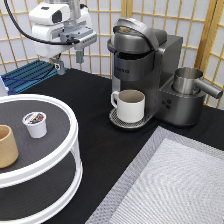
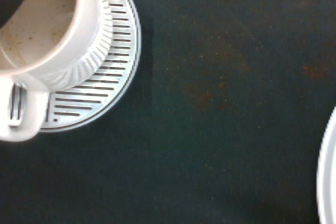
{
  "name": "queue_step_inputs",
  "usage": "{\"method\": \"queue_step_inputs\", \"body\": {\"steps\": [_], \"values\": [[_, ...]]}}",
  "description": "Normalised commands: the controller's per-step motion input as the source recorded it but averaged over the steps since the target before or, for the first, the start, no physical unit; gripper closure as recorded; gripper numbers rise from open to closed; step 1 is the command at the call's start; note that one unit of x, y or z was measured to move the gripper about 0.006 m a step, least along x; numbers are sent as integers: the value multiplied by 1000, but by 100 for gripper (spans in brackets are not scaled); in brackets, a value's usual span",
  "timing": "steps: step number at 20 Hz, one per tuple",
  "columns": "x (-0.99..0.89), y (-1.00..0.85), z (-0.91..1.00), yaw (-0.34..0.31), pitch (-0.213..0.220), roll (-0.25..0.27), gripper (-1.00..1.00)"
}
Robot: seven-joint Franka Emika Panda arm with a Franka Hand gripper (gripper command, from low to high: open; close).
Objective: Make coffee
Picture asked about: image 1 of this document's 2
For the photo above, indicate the tan wooden cup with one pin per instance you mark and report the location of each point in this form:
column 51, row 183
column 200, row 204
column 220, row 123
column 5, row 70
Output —
column 8, row 148

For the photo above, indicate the steel milk frother jug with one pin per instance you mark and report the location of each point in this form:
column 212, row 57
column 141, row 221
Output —
column 190, row 81

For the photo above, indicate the grey coffee machine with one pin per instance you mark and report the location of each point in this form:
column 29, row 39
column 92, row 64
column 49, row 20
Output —
column 145, row 59

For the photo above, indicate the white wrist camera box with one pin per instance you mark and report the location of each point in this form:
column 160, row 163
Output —
column 49, row 14

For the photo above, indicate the white ceramic mug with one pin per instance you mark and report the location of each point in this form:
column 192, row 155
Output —
column 129, row 105

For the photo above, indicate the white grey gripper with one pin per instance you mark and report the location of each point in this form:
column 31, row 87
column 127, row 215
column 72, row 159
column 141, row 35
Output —
column 76, row 32

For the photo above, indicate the grey woven placemat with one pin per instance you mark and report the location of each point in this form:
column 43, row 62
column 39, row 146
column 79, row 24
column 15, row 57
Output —
column 172, row 180

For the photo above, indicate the white coffee pod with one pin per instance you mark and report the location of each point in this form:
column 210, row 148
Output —
column 35, row 123

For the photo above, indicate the white two-tier round shelf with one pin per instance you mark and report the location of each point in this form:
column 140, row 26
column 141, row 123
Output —
column 48, row 171

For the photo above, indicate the wooden shoji screen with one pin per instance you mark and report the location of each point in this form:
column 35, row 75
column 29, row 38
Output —
column 199, row 22

